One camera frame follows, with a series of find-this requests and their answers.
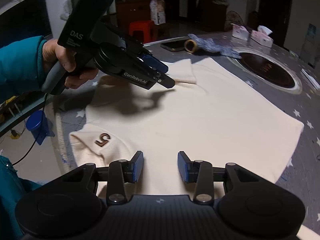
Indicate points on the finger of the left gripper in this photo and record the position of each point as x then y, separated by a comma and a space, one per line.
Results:
166, 81
153, 62

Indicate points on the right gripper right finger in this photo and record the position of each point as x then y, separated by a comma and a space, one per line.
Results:
200, 173

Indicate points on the round induction cooktop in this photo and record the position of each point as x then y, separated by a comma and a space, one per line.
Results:
270, 71

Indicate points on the red plastic stool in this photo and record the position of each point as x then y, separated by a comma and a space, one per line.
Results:
143, 31

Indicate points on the small white tissue box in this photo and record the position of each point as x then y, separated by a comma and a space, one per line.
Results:
240, 32

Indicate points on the white remote control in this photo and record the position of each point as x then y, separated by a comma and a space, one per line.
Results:
311, 79

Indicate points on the left bare hand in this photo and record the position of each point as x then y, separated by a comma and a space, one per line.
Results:
52, 52

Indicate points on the cream sweater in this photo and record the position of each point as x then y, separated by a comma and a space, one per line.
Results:
210, 114

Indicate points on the blue plastic bucket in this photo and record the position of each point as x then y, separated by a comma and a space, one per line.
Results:
37, 124

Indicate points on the teal jacket left sleeve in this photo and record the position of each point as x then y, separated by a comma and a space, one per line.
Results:
22, 63

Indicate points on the white paper carton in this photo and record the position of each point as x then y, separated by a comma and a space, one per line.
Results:
157, 12

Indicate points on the blue knit work glove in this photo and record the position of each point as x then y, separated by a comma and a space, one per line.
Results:
197, 45

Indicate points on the pink white tissue box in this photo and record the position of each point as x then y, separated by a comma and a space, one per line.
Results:
262, 36

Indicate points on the black smartphone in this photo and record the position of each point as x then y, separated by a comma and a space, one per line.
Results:
174, 46

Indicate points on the spotted play tent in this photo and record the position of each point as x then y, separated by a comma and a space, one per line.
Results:
232, 18

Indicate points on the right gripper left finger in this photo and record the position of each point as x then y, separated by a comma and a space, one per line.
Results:
121, 172

